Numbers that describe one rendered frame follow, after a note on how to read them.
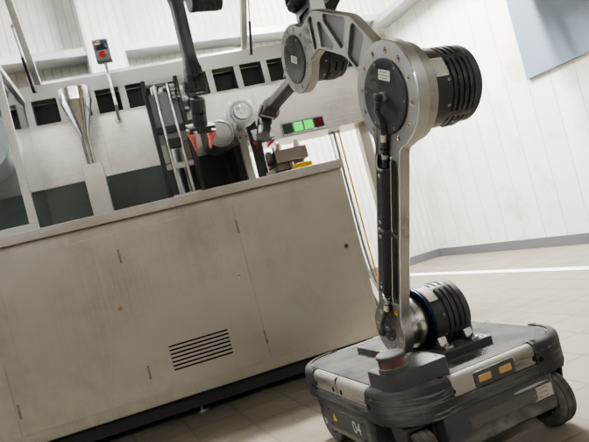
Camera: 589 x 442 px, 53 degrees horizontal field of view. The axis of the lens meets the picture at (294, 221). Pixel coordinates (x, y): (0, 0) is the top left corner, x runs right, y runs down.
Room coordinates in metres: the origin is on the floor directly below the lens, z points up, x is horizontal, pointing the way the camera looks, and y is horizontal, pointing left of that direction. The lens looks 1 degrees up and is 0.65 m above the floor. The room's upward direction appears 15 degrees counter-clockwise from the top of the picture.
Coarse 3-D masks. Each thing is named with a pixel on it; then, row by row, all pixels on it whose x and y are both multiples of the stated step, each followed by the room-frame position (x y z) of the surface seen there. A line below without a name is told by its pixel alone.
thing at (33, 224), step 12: (0, 72) 2.34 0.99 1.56; (0, 84) 2.32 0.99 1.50; (12, 84) 2.59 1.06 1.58; (0, 96) 2.31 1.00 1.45; (0, 108) 2.31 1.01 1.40; (12, 132) 2.32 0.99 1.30; (12, 144) 2.31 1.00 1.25; (12, 156) 2.31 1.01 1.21; (24, 168) 2.33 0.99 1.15; (24, 180) 2.32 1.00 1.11; (24, 192) 2.31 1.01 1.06; (36, 216) 2.33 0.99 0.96; (12, 228) 2.29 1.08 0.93; (24, 228) 2.30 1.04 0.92; (36, 228) 2.32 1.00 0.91
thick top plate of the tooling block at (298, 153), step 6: (282, 150) 2.78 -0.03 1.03; (288, 150) 2.79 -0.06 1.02; (294, 150) 2.80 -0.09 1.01; (300, 150) 2.80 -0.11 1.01; (306, 150) 2.81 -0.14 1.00; (276, 156) 2.77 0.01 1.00; (282, 156) 2.78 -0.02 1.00; (288, 156) 2.79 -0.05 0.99; (294, 156) 2.80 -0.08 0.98; (300, 156) 2.80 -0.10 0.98; (306, 156) 2.81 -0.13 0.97; (276, 162) 2.78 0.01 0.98; (282, 162) 2.79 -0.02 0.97; (270, 168) 2.93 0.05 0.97
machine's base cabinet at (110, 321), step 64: (256, 192) 2.51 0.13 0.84; (320, 192) 2.58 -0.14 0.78; (0, 256) 2.25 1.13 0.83; (64, 256) 2.30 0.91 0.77; (128, 256) 2.36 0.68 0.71; (192, 256) 2.42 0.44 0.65; (256, 256) 2.49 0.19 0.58; (320, 256) 2.56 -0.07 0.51; (0, 320) 2.23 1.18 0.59; (64, 320) 2.29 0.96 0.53; (128, 320) 2.34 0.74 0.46; (192, 320) 2.41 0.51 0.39; (256, 320) 2.47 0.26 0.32; (320, 320) 2.54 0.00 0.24; (0, 384) 2.22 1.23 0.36; (64, 384) 2.27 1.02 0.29; (128, 384) 2.33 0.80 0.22; (192, 384) 2.39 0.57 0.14; (256, 384) 2.50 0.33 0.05
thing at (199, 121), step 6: (192, 114) 2.21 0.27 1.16; (198, 114) 2.19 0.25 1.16; (204, 114) 2.21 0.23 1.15; (192, 120) 2.23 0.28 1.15; (198, 120) 2.21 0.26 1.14; (204, 120) 2.21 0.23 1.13; (186, 126) 2.24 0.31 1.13; (192, 126) 2.23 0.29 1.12; (198, 126) 2.22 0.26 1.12; (204, 126) 2.22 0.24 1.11; (210, 126) 2.23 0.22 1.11
